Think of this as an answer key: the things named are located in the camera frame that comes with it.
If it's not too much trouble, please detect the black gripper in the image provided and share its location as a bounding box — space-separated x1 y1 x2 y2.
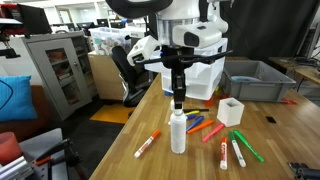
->
162 45 198 110

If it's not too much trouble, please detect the white plastic bottle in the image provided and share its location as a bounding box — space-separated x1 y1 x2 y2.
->
170 109 188 155

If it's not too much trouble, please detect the black marker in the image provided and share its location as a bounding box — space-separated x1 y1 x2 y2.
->
183 108 210 113

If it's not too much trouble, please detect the yellow marker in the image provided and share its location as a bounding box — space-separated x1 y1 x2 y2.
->
184 110 201 117

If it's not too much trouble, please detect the white marker blue cap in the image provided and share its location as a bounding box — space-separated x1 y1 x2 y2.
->
167 114 198 127

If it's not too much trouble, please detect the white plastic drawer unit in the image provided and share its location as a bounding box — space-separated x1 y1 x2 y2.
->
161 37 229 101

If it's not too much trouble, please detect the black office chair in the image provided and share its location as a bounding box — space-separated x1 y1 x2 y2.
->
110 45 152 108

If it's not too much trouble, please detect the pink marker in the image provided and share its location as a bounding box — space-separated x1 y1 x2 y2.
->
201 123 226 143

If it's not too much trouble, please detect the white square pen holder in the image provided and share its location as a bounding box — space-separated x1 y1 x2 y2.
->
216 97 245 128

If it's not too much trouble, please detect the white marker orange cap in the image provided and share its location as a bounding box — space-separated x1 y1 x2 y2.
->
133 129 162 159

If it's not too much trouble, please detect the pale blue plate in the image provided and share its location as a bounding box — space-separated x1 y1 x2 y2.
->
230 75 263 83

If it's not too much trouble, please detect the beige wooden cabinet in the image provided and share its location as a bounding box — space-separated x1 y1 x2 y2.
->
87 53 126 101

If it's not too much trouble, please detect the yellow floor mat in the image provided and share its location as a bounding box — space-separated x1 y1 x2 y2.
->
89 103 136 125

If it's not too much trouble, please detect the clear plastic storage bin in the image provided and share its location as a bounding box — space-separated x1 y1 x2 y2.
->
89 26 148 56

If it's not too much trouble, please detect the white marker red cap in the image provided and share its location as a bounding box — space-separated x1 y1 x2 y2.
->
219 137 229 171

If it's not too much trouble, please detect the grey plastic crate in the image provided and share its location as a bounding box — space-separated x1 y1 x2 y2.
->
219 59 297 103

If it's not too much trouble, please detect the white marker green cap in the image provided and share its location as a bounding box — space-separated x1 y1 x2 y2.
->
228 131 247 168

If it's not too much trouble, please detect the black curtain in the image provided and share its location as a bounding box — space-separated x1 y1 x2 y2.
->
146 0 320 62

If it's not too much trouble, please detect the red plastic clip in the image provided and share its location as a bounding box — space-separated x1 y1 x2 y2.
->
282 98 298 106

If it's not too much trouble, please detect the wooden side table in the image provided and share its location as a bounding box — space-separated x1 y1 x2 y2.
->
268 56 320 86

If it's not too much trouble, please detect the grey metal cabinet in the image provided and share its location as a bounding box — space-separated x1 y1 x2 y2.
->
21 32 98 122

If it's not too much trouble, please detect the grey side table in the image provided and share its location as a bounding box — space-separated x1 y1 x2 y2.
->
18 128 69 180

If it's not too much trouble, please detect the black monitor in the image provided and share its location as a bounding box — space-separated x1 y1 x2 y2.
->
17 3 53 35

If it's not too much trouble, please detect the brown sofa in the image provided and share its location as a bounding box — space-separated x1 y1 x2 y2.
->
0 84 51 143

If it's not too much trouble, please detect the blue cushion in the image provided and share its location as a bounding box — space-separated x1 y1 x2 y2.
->
0 75 38 123

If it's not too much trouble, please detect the red plastic cup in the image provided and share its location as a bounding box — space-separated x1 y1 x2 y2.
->
0 131 24 166

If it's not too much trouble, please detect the aluminium extrusion bar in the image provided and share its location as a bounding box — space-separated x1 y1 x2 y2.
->
0 155 34 180

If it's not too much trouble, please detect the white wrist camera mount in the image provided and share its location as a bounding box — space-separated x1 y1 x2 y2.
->
126 34 162 67

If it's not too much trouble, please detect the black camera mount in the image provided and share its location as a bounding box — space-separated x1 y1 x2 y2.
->
288 162 320 180

